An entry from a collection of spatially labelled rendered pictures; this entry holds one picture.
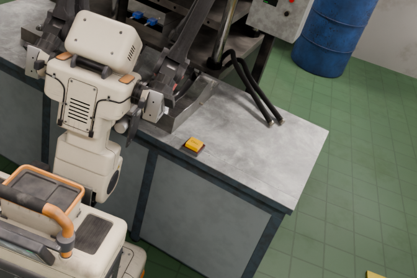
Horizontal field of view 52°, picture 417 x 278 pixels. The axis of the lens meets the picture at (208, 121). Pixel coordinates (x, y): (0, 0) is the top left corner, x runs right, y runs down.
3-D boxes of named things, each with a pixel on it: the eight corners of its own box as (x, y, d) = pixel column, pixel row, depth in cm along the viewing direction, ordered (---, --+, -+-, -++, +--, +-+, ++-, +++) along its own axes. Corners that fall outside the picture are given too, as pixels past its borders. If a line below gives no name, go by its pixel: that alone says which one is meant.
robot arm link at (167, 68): (157, 76, 144) (171, 82, 146) (168, 50, 148) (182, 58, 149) (151, 83, 153) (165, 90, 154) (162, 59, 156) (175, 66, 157)
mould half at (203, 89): (170, 134, 193) (177, 110, 185) (123, 109, 199) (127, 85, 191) (216, 91, 232) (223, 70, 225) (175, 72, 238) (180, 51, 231)
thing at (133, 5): (160, 39, 269) (165, 13, 260) (125, 23, 276) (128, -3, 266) (196, 19, 309) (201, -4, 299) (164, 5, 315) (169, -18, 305)
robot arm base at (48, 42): (22, 44, 145) (54, 56, 144) (33, 25, 148) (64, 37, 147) (30, 56, 153) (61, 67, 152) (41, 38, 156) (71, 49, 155)
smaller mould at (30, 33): (43, 49, 223) (43, 38, 219) (20, 38, 226) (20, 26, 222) (69, 38, 239) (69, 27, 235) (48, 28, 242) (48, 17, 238)
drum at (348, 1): (344, 62, 517) (381, -15, 462) (341, 85, 465) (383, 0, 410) (293, 44, 525) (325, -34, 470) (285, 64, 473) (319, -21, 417)
